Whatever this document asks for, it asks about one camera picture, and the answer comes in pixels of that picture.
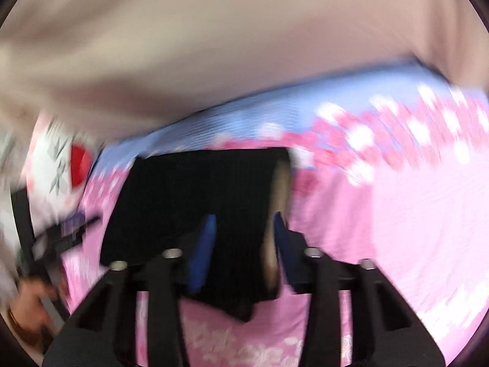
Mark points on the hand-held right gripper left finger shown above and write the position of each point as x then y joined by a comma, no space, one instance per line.
202,252

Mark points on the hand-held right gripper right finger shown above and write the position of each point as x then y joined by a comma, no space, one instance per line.
286,252

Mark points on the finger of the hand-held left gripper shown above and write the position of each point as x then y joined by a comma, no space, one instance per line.
76,227

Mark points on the black pants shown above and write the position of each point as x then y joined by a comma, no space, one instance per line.
191,187

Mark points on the person's left hand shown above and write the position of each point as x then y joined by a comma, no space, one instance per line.
32,306

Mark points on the white pillow with red print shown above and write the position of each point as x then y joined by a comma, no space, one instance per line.
53,160

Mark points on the pink rose-printed bed sheet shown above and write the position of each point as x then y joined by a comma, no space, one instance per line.
382,218

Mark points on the beige cloth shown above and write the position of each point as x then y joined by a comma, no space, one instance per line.
229,46

